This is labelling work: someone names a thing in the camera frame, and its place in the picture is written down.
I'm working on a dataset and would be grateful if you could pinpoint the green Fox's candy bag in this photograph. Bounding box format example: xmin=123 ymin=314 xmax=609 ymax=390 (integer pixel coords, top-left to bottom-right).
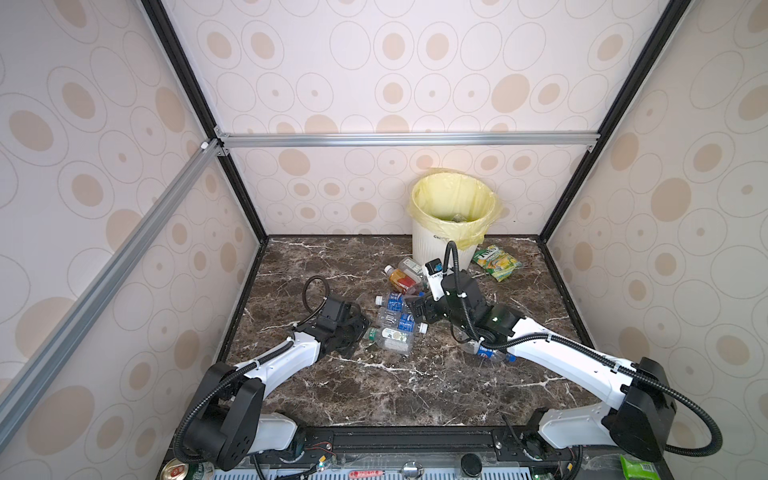
xmin=473 ymin=245 xmax=521 ymax=282

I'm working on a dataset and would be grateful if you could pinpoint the clear bottle green band label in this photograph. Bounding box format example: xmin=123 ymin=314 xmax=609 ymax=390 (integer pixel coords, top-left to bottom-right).
xmin=365 ymin=327 xmax=414 ymax=356

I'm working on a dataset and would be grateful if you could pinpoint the green packet bottom right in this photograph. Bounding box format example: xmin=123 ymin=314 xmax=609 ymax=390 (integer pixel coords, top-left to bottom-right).
xmin=619 ymin=455 xmax=661 ymax=480

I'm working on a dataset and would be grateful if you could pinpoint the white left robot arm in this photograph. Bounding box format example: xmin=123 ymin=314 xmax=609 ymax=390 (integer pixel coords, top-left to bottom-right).
xmin=172 ymin=294 xmax=371 ymax=471

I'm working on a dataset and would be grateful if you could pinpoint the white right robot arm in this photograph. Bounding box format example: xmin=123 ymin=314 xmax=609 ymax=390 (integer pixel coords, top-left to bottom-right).
xmin=406 ymin=271 xmax=676 ymax=462

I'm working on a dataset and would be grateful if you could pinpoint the black right corner post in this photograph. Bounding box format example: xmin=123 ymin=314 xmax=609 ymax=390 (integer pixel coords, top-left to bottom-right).
xmin=538 ymin=0 xmax=693 ymax=246

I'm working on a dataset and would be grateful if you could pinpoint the white ribbed waste bin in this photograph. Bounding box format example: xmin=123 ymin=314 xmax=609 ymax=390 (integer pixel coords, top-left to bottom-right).
xmin=412 ymin=220 xmax=478 ymax=270

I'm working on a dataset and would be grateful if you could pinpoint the clear square bottle green label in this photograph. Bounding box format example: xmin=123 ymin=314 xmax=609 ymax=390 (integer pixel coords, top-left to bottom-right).
xmin=398 ymin=257 xmax=427 ymax=286

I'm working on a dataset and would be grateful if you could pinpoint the green beer can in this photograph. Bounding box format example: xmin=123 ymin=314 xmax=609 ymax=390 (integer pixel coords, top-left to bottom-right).
xmin=158 ymin=459 xmax=214 ymax=480

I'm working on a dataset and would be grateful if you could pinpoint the clear bottle blue cap right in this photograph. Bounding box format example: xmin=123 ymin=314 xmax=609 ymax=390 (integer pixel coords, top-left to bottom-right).
xmin=461 ymin=341 xmax=517 ymax=363

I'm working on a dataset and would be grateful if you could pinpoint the soda water bottle blue label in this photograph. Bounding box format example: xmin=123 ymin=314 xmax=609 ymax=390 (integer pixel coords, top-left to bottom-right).
xmin=377 ymin=307 xmax=428 ymax=335

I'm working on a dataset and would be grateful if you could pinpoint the black corner frame post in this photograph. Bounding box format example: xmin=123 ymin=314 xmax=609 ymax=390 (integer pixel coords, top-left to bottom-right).
xmin=140 ymin=0 xmax=269 ymax=243

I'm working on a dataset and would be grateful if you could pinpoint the orange juice bottle red label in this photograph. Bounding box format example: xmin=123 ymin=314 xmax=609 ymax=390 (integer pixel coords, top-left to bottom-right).
xmin=384 ymin=265 xmax=420 ymax=295

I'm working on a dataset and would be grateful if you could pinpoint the horizontal aluminium rail back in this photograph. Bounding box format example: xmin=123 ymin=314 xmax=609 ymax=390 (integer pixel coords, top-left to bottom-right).
xmin=218 ymin=131 xmax=600 ymax=149

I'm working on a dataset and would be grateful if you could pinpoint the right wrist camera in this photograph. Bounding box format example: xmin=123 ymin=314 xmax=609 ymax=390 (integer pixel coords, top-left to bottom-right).
xmin=422 ymin=258 xmax=444 ymax=302

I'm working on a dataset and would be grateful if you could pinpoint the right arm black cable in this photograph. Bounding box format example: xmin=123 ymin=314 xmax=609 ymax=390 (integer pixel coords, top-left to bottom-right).
xmin=442 ymin=239 xmax=724 ymax=458

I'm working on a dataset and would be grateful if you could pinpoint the blue label bottle white cap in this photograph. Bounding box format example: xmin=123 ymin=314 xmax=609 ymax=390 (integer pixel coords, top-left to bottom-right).
xmin=375 ymin=292 xmax=412 ymax=313

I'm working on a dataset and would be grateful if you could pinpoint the diagonal aluminium rail left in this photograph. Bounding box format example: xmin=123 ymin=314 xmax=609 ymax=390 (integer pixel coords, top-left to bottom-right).
xmin=1 ymin=138 xmax=222 ymax=449

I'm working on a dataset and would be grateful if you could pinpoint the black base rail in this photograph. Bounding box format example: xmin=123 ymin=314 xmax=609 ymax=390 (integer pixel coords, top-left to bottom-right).
xmin=157 ymin=423 xmax=673 ymax=480

